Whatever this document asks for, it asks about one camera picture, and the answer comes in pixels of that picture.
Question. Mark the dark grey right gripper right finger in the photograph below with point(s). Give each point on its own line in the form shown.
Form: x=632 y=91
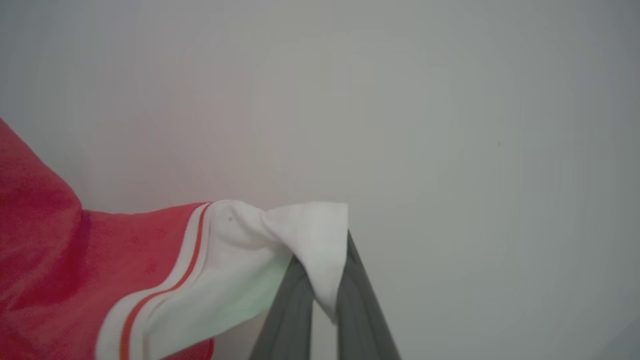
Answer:
x=362 y=310

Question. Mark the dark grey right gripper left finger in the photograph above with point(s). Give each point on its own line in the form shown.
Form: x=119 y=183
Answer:
x=290 y=315

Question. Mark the red white-trimmed sports garment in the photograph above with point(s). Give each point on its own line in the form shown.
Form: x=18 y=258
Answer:
x=125 y=280

